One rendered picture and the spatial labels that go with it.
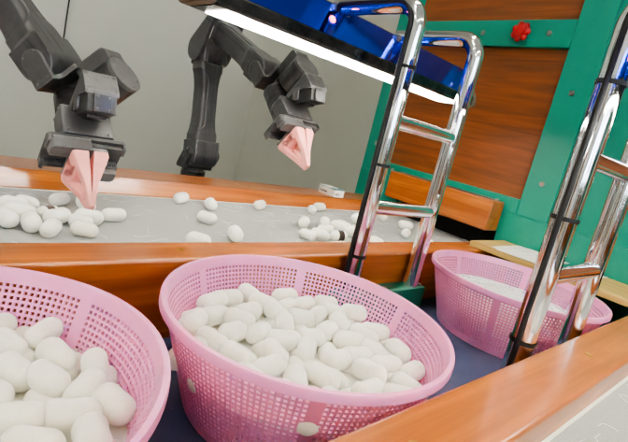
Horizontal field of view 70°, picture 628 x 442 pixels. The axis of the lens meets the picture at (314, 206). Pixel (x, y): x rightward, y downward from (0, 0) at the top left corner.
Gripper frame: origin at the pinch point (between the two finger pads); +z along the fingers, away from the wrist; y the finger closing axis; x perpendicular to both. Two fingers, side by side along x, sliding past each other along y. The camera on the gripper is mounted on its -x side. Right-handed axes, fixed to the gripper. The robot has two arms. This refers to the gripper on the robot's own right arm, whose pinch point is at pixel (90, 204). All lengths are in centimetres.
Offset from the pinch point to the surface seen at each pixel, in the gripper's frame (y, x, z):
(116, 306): -6.2, -20.3, 23.2
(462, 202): 78, -11, 2
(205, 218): 16.6, -0.2, 1.7
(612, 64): 27, -52, 18
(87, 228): -2.4, -4.9, 6.9
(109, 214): 2.1, -0.6, 1.9
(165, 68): 91, 110, -175
